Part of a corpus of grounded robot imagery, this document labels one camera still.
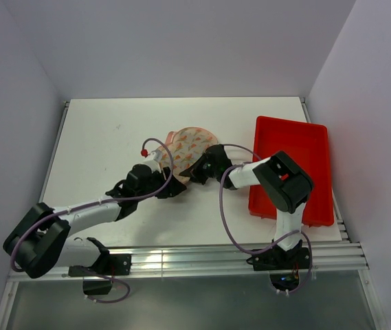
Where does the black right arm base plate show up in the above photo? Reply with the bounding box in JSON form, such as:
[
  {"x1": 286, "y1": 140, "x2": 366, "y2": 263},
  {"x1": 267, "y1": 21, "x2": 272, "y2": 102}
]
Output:
[{"x1": 246, "y1": 246, "x2": 311, "y2": 271}]

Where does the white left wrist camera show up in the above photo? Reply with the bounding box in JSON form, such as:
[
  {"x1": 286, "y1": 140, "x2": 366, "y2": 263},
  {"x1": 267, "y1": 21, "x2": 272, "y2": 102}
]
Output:
[{"x1": 141, "y1": 148, "x2": 162, "y2": 172}]

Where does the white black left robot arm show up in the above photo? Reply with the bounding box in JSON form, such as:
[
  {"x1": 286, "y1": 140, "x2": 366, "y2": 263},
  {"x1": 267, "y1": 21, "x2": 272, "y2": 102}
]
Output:
[{"x1": 3, "y1": 164, "x2": 187, "y2": 278}]

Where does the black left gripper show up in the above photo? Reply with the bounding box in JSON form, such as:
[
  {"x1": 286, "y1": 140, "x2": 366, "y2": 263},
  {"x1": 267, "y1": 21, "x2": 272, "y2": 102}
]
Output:
[{"x1": 135, "y1": 166, "x2": 186, "y2": 201}]

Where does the pink mesh laundry bag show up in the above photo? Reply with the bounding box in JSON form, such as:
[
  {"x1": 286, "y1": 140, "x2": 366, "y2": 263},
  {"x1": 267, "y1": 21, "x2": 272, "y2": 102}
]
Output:
[{"x1": 164, "y1": 126, "x2": 218, "y2": 185}]

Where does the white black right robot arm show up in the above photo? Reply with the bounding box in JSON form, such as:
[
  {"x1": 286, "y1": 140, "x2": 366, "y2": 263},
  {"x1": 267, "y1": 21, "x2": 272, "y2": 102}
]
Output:
[{"x1": 179, "y1": 144, "x2": 314, "y2": 268}]

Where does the red plastic tray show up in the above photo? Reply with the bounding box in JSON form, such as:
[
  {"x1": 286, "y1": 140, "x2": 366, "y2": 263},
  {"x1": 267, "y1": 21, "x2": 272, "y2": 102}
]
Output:
[{"x1": 254, "y1": 116, "x2": 334, "y2": 227}]

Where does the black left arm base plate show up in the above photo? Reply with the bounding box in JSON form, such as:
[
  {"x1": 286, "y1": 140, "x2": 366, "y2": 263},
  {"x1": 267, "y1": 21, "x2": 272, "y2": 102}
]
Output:
[{"x1": 67, "y1": 254, "x2": 131, "y2": 300}]

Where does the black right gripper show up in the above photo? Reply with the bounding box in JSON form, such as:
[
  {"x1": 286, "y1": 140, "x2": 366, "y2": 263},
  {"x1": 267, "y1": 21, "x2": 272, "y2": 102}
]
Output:
[{"x1": 181, "y1": 153, "x2": 220, "y2": 185}]

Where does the aluminium rail frame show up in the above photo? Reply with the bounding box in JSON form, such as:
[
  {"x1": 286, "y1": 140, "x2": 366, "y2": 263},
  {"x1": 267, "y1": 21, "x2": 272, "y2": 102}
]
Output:
[{"x1": 0, "y1": 97, "x2": 388, "y2": 329}]

